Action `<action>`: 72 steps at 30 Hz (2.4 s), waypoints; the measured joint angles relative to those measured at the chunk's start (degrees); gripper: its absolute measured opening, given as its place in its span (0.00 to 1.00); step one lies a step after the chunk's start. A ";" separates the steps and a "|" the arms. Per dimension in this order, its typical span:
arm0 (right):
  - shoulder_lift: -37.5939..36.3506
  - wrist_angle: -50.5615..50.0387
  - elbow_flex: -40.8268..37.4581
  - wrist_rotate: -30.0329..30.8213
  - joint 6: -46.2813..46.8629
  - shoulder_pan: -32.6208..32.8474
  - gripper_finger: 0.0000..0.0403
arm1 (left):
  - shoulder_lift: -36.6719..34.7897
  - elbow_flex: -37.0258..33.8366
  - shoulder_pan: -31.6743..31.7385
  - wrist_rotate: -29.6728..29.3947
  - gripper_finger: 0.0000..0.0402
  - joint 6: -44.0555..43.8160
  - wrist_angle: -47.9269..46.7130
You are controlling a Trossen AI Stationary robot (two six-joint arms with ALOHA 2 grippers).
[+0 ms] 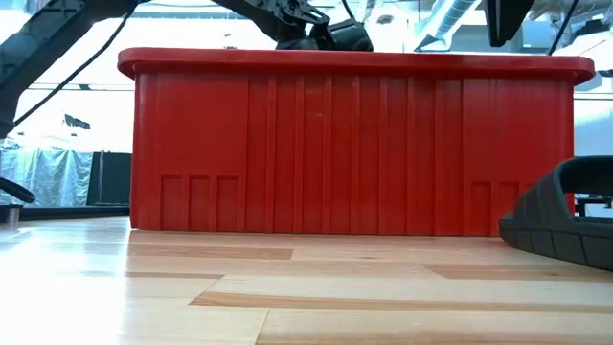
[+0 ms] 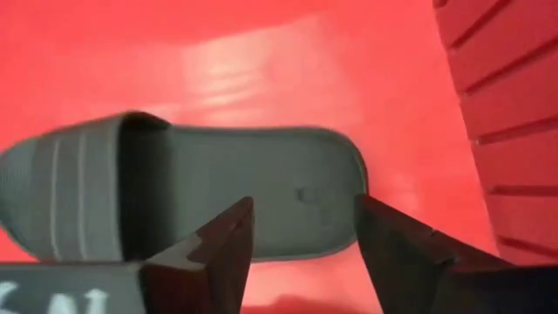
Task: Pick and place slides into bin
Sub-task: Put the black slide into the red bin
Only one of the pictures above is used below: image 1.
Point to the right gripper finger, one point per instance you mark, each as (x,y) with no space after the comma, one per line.
(505,19)

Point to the black slide sandal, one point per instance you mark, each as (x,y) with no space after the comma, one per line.
(541,225)

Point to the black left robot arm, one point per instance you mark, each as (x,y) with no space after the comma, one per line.
(38,48)

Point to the red plastic bin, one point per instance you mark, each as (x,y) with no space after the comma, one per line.
(335,144)

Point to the black cabinet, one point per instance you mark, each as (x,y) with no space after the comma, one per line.
(112,179)

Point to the small dark background object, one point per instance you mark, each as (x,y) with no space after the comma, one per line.
(76,122)

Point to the blue-grey tarp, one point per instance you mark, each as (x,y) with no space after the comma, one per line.
(48,177)

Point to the black aluminium table frame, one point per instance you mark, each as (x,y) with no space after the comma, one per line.
(72,213)
(594,200)

